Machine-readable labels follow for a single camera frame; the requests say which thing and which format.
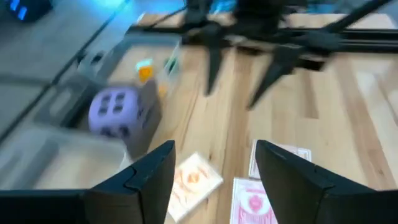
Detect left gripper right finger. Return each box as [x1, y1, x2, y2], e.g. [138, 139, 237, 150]
[255, 139, 374, 224]

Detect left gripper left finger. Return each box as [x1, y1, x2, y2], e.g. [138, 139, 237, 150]
[83, 139, 177, 224]

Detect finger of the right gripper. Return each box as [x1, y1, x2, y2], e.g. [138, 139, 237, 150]
[205, 46, 223, 96]
[248, 51, 296, 110]

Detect white playing card box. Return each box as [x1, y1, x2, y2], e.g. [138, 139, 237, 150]
[248, 139, 313, 180]

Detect red playing card box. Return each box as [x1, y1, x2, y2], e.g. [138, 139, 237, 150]
[229, 177, 280, 224]

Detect brown toy block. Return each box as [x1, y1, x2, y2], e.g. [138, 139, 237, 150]
[138, 65, 155, 84]

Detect mint toy block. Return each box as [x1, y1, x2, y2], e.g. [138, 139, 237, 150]
[135, 58, 154, 70]

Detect purple foam die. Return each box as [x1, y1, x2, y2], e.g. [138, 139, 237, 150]
[88, 86, 147, 140]

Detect orange playing card box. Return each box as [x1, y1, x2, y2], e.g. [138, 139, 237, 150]
[167, 151, 224, 223]

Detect grey plastic bin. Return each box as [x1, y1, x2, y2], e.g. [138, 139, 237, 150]
[33, 75, 163, 160]

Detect clear plastic bin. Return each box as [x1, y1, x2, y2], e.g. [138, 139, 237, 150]
[76, 33, 185, 98]
[0, 124, 133, 191]

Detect black device blue lights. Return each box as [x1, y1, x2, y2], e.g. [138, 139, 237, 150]
[6, 0, 53, 23]

